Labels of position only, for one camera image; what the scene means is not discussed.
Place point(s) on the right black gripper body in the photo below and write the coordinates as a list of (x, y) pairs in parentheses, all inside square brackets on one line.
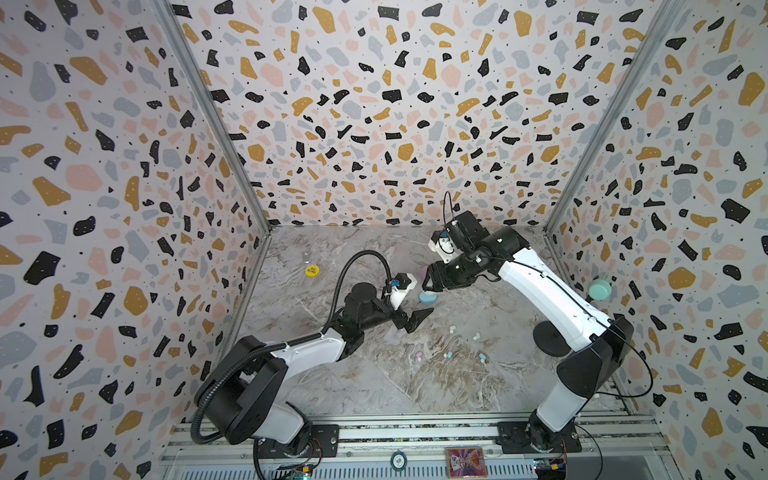
[(445, 278)]

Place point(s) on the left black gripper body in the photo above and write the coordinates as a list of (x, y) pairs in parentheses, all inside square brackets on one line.
[(383, 313)]

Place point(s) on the blue charging case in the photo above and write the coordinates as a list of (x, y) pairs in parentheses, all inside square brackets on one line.
[(426, 297)]

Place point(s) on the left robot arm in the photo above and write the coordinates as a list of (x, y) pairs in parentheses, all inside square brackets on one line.
[(237, 401)]

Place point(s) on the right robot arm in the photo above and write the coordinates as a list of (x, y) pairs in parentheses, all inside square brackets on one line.
[(595, 344)]

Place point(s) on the round white badge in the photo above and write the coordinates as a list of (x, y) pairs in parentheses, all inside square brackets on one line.
[(398, 461)]

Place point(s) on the pink square tag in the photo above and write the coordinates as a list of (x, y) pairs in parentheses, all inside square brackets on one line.
[(466, 463)]

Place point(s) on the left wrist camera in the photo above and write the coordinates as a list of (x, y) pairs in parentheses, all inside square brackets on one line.
[(401, 285)]

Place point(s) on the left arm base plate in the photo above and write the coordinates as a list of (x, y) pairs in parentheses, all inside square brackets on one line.
[(319, 441)]

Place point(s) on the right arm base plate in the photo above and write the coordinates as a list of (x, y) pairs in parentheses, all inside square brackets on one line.
[(522, 437)]

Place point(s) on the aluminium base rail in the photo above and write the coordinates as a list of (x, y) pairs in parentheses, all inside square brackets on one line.
[(615, 446)]

